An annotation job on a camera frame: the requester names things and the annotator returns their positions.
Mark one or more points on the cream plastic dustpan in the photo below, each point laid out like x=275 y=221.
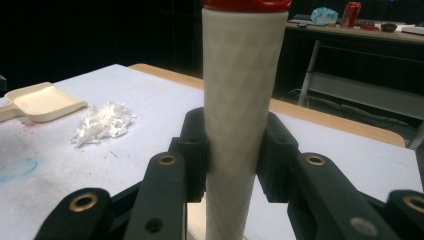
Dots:
x=43 y=101

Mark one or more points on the white textured cylinder red cap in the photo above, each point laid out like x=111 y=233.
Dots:
x=240 y=83

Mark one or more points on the light blue plastic bag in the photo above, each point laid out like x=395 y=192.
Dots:
x=324 y=16

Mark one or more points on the wooden desk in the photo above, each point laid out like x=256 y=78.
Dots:
x=353 y=33

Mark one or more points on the black computer mouse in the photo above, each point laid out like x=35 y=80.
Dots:
x=389 y=27

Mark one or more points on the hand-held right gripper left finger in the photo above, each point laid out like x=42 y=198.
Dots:
x=195 y=150

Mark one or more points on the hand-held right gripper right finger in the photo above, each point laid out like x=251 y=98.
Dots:
x=276 y=156

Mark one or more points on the red drink can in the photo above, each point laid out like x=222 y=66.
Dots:
x=350 y=15

